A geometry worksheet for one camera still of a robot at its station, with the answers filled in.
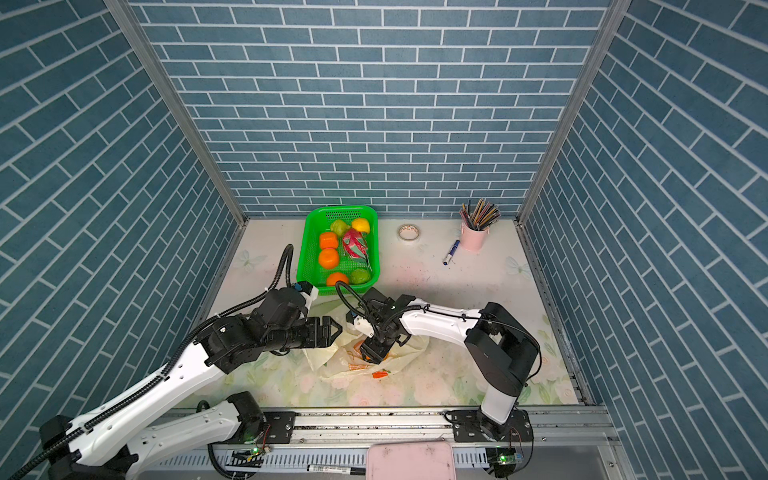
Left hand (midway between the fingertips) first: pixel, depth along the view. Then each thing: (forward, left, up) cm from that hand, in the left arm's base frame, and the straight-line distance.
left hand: (333, 332), depth 72 cm
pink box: (-25, -18, -16) cm, 34 cm away
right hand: (+2, -8, -15) cm, 17 cm away
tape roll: (+49, -21, -17) cm, 56 cm away
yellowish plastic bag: (-4, -1, -5) cm, 7 cm away
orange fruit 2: (+24, +4, -11) cm, 26 cm away
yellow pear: (+48, -3, -12) cm, 49 cm away
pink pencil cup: (+40, -45, -12) cm, 61 cm away
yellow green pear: (+47, +5, -13) cm, 49 cm away
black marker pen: (-26, -1, -17) cm, 31 cm away
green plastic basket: (+40, +5, -14) cm, 43 cm away
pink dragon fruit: (+36, -2, -10) cm, 37 cm away
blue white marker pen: (+37, -36, -16) cm, 54 cm away
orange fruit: (+33, +8, -13) cm, 36 cm away
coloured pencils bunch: (+46, -46, -5) cm, 65 cm away
